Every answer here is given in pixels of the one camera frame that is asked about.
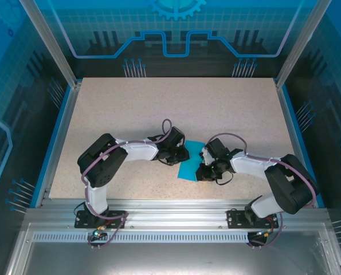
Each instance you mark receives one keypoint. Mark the aluminium mounting rail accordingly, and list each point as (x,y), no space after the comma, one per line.
(173,213)

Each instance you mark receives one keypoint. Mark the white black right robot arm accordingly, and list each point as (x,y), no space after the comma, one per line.
(253,167)

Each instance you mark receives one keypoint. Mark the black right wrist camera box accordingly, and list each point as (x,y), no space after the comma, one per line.
(217,147)

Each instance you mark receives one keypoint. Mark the blue paper sheet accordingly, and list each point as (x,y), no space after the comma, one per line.
(190,169)

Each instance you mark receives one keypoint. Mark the grey metal tray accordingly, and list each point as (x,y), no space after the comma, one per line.
(173,257)

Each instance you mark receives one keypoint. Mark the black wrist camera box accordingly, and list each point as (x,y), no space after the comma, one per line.
(176,136)
(217,147)

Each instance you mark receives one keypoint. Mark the aluminium frame post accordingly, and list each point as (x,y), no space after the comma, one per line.
(54,43)
(299,43)

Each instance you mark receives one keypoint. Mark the aluminium side rail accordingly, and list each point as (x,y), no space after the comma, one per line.
(58,143)
(287,109)

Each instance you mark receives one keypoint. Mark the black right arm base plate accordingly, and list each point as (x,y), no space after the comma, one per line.
(234,219)

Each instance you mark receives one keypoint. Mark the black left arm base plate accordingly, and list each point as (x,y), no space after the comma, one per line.
(81,222)

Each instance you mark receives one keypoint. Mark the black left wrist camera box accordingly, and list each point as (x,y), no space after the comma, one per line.
(176,136)

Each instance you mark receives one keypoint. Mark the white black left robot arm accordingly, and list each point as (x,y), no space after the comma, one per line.
(138,151)

